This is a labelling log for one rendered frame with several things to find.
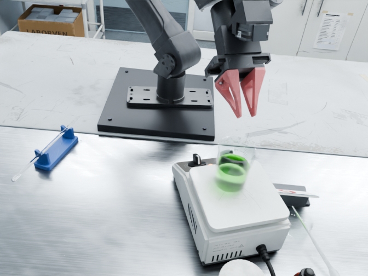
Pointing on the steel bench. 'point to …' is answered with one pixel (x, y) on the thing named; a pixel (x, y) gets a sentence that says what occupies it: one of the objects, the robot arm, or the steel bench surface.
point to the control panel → (193, 167)
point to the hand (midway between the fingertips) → (245, 111)
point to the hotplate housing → (217, 249)
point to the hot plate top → (238, 200)
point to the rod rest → (56, 150)
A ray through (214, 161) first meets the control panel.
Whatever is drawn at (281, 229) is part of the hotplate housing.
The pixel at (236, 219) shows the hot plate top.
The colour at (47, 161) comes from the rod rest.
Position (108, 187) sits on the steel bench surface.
